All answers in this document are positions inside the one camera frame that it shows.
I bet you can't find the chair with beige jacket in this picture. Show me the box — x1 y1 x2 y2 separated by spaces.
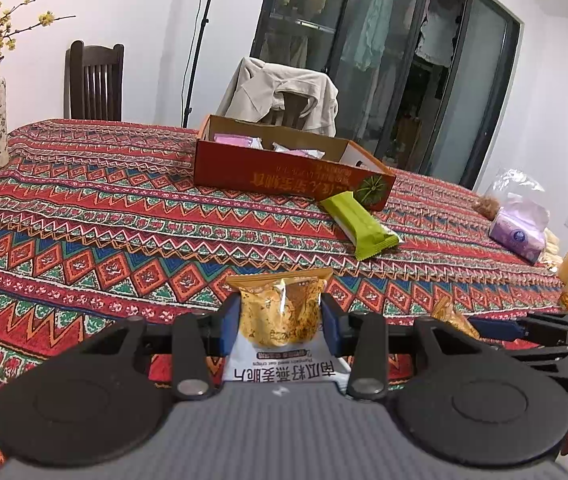
260 92 310 130

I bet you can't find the dark framed glass door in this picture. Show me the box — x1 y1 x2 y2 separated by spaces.
251 0 519 188

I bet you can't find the yellow pumpkin seed crisp packet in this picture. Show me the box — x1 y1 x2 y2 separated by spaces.
223 269 350 391

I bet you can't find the green snack bar wrapper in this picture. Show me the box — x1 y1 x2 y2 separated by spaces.
320 191 403 261

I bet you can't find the beige jacket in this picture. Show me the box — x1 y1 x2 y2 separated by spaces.
217 56 338 136

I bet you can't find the orange cardboard box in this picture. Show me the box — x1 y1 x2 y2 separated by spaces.
194 115 395 210

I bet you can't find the purple tissue pack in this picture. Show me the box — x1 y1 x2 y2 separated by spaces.
488 193 550 264

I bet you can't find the dark wooden chair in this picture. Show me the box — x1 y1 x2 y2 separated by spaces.
64 40 124 122

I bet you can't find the black light stand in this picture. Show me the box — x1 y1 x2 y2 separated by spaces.
181 0 212 128

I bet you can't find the clear plastic bag with snacks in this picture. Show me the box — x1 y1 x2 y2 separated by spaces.
473 168 551 264

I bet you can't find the colourful patterned tablecloth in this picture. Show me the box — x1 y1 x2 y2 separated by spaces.
0 119 561 477

